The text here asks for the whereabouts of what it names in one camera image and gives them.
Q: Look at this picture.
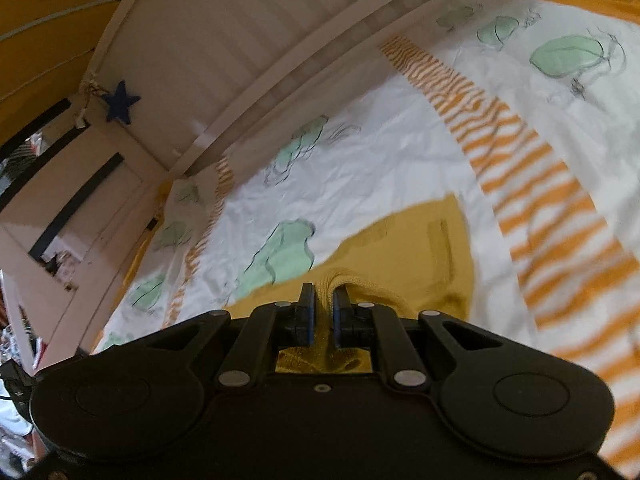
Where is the white wall cable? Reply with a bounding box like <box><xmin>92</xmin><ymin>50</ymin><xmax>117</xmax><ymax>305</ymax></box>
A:
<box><xmin>0</xmin><ymin>0</ymin><xmax>124</xmax><ymax>42</ymax></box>

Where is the yellow knit sweater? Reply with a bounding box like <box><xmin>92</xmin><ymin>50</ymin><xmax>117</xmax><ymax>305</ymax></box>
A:
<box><xmin>220</xmin><ymin>194</ymin><xmax>477</xmax><ymax>377</ymax></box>

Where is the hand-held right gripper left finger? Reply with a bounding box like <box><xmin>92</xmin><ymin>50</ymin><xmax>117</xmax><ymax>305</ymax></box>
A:
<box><xmin>145</xmin><ymin>282</ymin><xmax>317</xmax><ymax>393</ymax></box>

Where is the white printed duvet cover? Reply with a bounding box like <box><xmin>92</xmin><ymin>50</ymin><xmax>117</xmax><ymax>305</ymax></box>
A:
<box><xmin>92</xmin><ymin>0</ymin><xmax>640</xmax><ymax>478</ymax></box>

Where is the blue star decoration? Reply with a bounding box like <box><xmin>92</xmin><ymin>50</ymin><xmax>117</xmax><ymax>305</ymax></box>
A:
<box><xmin>101</xmin><ymin>80</ymin><xmax>142</xmax><ymax>126</ymax></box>

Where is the wooden bed frame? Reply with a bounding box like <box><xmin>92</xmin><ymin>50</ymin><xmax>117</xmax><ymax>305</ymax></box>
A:
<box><xmin>0</xmin><ymin>0</ymin><xmax>488</xmax><ymax>376</ymax></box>

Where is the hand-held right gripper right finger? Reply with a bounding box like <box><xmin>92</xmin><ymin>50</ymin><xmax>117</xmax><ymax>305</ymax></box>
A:
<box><xmin>332</xmin><ymin>285</ymin><xmax>506</xmax><ymax>393</ymax></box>

